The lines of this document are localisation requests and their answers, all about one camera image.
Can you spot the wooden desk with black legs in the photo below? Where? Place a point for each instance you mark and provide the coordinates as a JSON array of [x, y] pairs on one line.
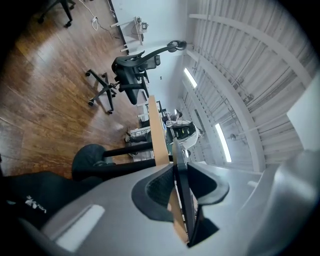
[[158, 132]]

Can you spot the black round stool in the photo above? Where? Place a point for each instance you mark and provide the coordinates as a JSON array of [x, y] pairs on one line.
[[87, 160]]

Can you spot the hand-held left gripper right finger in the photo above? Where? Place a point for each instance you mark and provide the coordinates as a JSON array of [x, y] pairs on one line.
[[212, 185]]

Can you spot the black chair with white logo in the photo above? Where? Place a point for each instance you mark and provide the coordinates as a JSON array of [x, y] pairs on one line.
[[37, 195]]

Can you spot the black mesh office chair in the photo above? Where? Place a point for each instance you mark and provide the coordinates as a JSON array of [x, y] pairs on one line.
[[130, 75]]

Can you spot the long ceiling light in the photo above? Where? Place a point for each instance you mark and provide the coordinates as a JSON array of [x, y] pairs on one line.
[[190, 77], [223, 142]]

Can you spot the white table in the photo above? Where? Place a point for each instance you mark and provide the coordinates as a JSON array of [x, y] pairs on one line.
[[131, 32]]

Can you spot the white board panel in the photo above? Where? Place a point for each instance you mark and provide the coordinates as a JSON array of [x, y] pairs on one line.
[[306, 117]]

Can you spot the small device with screen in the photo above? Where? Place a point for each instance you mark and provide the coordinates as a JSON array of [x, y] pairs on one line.
[[144, 25]]

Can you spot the black rolling chair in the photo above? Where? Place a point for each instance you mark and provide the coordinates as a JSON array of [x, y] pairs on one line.
[[60, 10]]

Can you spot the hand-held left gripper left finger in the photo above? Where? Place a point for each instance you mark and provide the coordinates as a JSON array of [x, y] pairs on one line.
[[117, 215]]

